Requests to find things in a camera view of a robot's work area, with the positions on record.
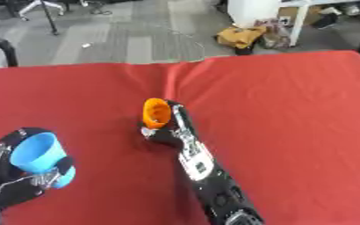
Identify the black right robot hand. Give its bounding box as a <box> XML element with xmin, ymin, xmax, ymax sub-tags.
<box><xmin>138</xmin><ymin>99</ymin><xmax>196</xmax><ymax>149</ymax></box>

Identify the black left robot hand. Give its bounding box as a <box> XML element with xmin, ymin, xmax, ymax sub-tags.
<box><xmin>0</xmin><ymin>127</ymin><xmax>76</xmax><ymax>211</ymax></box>

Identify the orange plastic cup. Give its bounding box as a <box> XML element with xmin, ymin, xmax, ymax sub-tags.
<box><xmin>140</xmin><ymin>98</ymin><xmax>174</xmax><ymax>130</ymax></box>

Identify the blue plastic cup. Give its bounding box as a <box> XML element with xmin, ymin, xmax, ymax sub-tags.
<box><xmin>8</xmin><ymin>131</ymin><xmax>79</xmax><ymax>189</ymax></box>

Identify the yellow bag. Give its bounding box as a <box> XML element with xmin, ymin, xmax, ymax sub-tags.
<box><xmin>213</xmin><ymin>25</ymin><xmax>270</xmax><ymax>50</ymax></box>

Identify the clear plastic bag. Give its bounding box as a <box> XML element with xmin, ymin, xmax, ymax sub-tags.
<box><xmin>258</xmin><ymin>24</ymin><xmax>294</xmax><ymax>50</ymax></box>

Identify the black tripod leg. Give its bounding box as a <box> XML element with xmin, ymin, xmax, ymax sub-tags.
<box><xmin>37</xmin><ymin>0</ymin><xmax>61</xmax><ymax>37</ymax></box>

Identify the cardboard box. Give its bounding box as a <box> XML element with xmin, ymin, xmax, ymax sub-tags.
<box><xmin>277</xmin><ymin>4</ymin><xmax>323</xmax><ymax>29</ymax></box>

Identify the white office chair base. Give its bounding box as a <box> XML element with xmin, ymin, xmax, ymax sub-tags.
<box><xmin>17</xmin><ymin>0</ymin><xmax>67</xmax><ymax>22</ymax></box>

